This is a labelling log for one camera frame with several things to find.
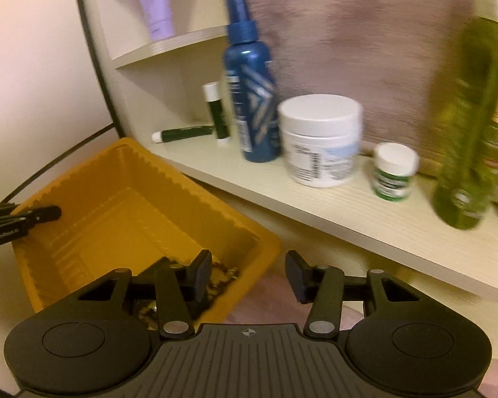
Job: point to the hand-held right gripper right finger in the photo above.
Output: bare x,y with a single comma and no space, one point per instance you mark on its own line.
296,275

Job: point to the large white cream jar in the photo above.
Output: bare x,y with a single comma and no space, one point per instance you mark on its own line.
321,141

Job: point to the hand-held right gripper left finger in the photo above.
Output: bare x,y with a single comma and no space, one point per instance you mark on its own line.
201,275

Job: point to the pink mat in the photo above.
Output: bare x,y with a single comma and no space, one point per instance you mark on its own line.
282,298

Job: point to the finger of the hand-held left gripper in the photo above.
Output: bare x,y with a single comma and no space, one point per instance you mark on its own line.
45,213
0,209

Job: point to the yellow plastic tray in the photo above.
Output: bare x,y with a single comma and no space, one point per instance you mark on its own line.
120,215

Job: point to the green translucent bottle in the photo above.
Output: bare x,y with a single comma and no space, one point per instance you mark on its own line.
469,132

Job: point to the small white green-label jar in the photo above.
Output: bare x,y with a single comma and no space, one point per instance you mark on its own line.
394,174

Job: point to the white wooden shelf unit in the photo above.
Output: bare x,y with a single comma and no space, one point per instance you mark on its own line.
315,215

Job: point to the blue spray bottle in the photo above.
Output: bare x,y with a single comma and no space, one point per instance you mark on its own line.
251,91

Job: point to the purple cosmetic tube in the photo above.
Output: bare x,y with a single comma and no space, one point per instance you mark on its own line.
155,0

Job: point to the dark green tube white cap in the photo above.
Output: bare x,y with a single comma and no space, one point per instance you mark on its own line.
182,132

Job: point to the white green lip balm stick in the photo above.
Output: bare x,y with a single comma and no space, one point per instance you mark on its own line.
216,112

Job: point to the black-edged white panel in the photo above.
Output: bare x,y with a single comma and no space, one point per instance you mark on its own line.
97,70

